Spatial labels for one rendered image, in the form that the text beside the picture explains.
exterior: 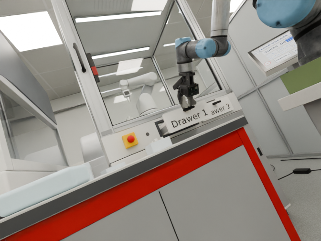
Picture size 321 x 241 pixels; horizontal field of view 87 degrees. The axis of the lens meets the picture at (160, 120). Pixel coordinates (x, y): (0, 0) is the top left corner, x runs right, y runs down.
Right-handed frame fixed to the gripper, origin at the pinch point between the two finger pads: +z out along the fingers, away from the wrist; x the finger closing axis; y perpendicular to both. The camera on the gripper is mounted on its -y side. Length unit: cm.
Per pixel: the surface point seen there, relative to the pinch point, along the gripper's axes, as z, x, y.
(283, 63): -11, 73, 7
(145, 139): 15.4, -23.8, -10.4
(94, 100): -11, -43, -29
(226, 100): 10.1, 42.7, -12.0
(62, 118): 84, -101, -359
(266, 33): -28, 165, -66
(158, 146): 1.4, -29.1, 21.6
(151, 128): 11.3, -17.9, -13.2
